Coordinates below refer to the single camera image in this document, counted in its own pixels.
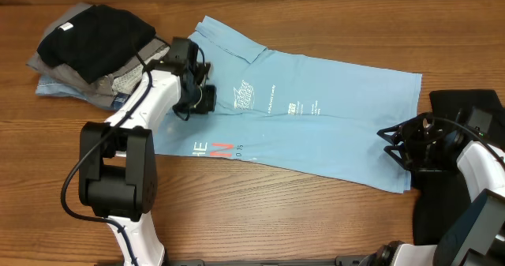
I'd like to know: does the black garment at right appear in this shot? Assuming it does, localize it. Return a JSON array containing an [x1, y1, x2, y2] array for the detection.
[[413, 89, 504, 245]]

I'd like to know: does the light blue printed t-shirt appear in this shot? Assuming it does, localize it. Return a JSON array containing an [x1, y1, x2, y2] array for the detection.
[[154, 17, 421, 193]]

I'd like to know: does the folded blue denim garment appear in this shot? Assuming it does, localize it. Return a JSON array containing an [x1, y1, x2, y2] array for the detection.
[[36, 75, 129, 111]]

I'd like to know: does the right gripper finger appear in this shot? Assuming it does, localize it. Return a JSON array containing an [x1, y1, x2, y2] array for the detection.
[[383, 144, 413, 170], [376, 118, 414, 144]]

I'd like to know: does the folded grey garment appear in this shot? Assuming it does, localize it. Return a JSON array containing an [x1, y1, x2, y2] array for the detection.
[[26, 2, 171, 108]]

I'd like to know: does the folded black garment on stack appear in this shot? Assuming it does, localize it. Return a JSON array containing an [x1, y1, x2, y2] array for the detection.
[[37, 5, 156, 84]]

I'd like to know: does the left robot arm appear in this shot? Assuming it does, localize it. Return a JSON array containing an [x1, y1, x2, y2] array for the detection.
[[70, 38, 217, 265]]

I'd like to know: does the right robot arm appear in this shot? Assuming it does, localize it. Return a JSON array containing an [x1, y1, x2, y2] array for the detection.
[[358, 107, 504, 265]]

